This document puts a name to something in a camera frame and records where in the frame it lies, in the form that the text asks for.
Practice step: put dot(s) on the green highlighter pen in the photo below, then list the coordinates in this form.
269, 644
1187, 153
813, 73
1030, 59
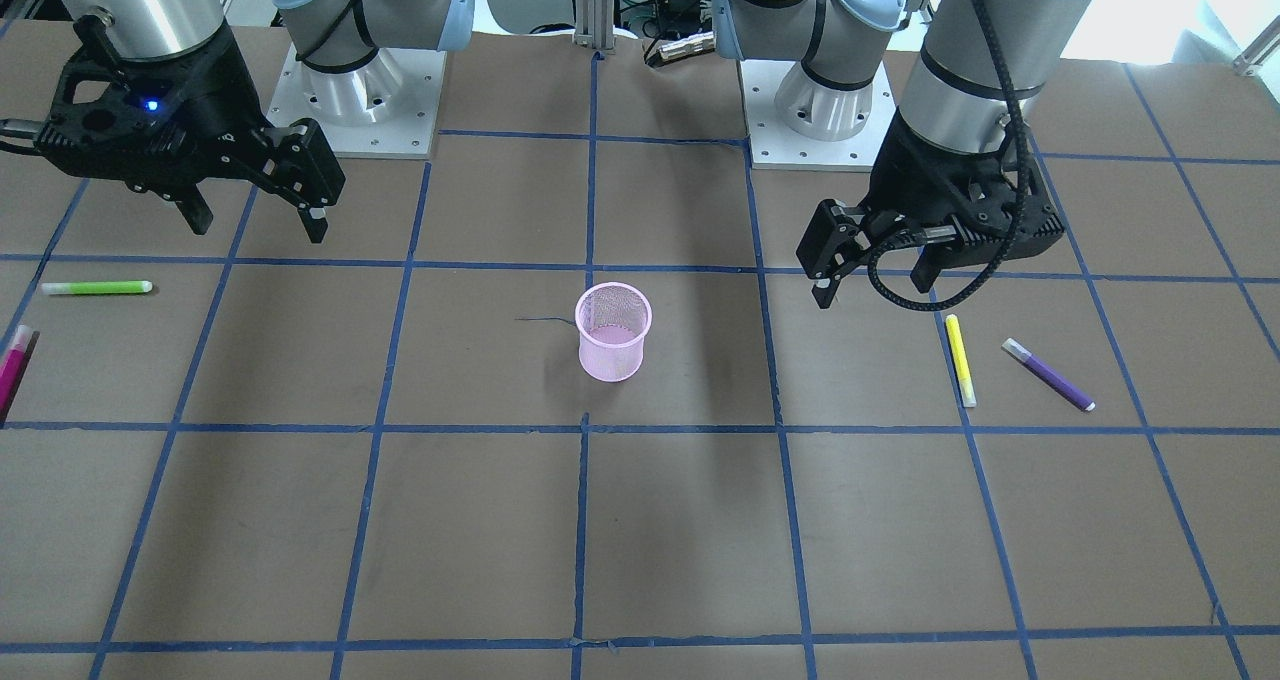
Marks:
95, 288

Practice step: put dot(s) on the black power adapter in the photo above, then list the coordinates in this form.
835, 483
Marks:
679, 11

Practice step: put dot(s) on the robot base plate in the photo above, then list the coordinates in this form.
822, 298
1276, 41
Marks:
385, 110
860, 130

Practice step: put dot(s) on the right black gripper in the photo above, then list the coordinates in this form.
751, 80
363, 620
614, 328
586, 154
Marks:
207, 103

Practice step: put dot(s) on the pink highlighter pen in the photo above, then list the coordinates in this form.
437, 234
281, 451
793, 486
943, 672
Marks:
15, 361

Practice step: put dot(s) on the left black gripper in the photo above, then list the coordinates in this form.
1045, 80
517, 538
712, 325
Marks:
918, 176

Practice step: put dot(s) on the aluminium frame post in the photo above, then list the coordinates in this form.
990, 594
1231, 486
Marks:
593, 25

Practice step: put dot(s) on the pink mesh cup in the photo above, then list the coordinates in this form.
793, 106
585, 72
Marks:
612, 319

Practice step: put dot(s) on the purple highlighter pen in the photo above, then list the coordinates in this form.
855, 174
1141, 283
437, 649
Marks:
1049, 375

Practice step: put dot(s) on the yellow highlighter pen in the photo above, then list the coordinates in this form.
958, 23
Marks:
963, 373

